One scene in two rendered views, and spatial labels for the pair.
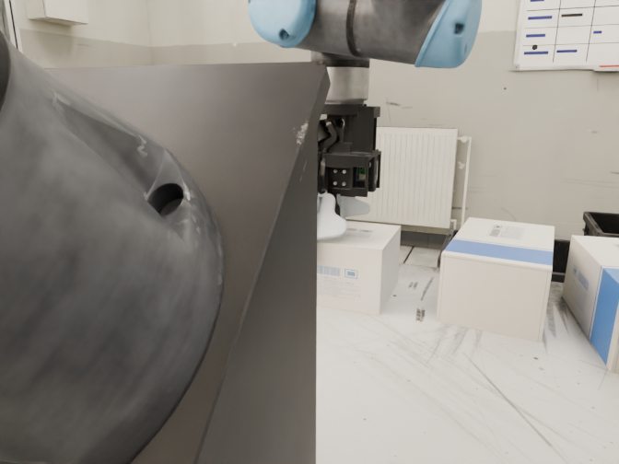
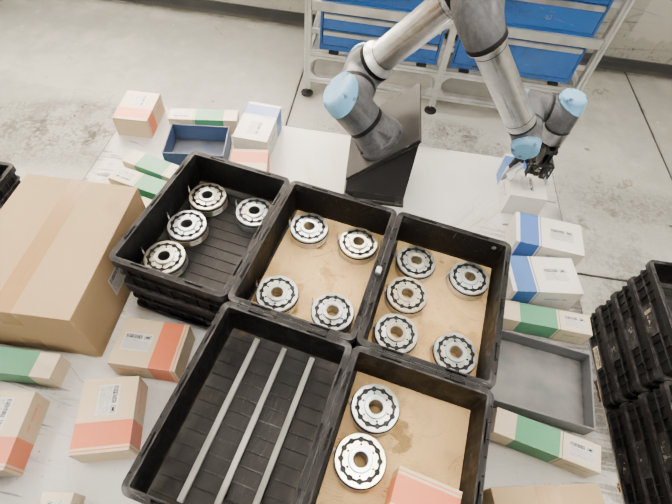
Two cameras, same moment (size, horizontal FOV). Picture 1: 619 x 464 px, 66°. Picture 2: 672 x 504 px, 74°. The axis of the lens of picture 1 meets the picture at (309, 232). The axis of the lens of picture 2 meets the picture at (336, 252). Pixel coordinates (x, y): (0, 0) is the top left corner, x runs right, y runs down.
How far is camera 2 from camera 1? 125 cm
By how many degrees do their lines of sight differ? 66
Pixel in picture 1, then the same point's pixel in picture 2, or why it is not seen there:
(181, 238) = (382, 147)
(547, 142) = not seen: outside the picture
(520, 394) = not seen: hidden behind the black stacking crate
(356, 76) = (548, 136)
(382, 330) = (489, 214)
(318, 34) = not seen: hidden behind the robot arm
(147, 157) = (388, 137)
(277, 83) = (415, 137)
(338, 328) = (484, 202)
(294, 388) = (398, 175)
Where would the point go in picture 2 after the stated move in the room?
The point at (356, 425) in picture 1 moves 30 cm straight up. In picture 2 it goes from (436, 210) to (464, 139)
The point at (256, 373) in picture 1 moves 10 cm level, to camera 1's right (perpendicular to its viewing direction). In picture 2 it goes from (387, 166) to (397, 190)
